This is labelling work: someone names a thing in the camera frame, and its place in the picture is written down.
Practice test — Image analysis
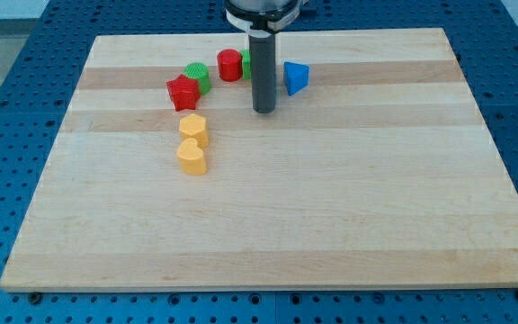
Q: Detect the yellow heart block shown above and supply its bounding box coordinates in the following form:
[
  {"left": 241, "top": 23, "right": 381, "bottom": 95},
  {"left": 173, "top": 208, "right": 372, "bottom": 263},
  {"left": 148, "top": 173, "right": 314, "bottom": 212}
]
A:
[{"left": 176, "top": 138, "right": 208, "bottom": 176}]

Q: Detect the yellow hexagon block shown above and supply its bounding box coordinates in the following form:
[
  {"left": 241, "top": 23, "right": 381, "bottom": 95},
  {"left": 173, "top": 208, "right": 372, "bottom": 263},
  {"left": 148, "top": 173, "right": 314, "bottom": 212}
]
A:
[{"left": 179, "top": 113, "right": 210, "bottom": 149}]

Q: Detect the blue triangular block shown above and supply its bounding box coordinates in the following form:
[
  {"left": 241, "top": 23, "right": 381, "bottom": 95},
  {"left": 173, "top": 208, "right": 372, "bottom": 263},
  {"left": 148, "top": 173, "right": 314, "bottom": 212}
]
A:
[{"left": 283, "top": 61, "right": 310, "bottom": 96}]

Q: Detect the red star block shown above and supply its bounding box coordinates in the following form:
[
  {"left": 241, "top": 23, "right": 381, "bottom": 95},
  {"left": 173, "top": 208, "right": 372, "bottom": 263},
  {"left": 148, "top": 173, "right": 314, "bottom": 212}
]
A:
[{"left": 166, "top": 74, "right": 201, "bottom": 112}]

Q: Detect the red cylinder block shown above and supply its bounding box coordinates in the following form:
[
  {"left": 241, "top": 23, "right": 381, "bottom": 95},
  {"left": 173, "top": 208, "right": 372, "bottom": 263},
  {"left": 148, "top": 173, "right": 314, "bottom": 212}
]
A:
[{"left": 217, "top": 49, "right": 243, "bottom": 82}]

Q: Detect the green block behind rod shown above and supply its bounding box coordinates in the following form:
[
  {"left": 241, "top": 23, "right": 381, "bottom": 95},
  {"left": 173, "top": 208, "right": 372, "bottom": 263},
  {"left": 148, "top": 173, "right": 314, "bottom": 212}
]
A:
[{"left": 240, "top": 49, "right": 252, "bottom": 79}]

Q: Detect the green cylinder block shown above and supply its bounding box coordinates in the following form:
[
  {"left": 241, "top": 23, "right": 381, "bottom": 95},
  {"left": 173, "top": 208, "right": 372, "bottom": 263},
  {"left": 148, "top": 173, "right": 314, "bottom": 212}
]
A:
[{"left": 183, "top": 62, "right": 211, "bottom": 95}]

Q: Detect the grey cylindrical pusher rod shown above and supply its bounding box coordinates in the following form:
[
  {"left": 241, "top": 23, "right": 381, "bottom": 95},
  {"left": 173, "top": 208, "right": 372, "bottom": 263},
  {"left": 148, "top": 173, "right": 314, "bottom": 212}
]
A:
[{"left": 248, "top": 30, "right": 277, "bottom": 113}]

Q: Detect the wooden board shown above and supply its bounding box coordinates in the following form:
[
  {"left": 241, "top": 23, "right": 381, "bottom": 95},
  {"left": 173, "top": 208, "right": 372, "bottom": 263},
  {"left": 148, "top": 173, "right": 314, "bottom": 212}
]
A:
[{"left": 0, "top": 28, "right": 518, "bottom": 293}]

